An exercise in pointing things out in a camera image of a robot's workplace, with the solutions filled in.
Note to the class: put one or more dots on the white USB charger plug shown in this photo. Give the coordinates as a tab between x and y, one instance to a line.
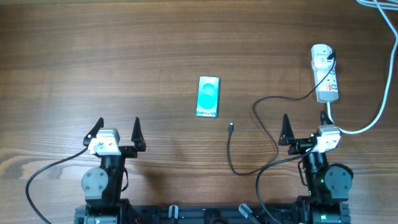
321	62

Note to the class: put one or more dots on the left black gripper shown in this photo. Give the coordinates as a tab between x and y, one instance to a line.
130	151

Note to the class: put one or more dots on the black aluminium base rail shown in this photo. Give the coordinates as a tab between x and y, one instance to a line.
275	213

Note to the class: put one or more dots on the white power strip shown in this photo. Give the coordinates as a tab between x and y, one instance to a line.
325	80

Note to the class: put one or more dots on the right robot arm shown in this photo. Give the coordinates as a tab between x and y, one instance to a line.
328	184

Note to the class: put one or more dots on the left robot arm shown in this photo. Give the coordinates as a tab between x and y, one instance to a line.
103	185

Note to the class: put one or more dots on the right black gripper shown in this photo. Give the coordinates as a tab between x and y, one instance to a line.
288	138

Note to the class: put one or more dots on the turquoise Galaxy smartphone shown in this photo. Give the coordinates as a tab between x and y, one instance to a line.
207	98

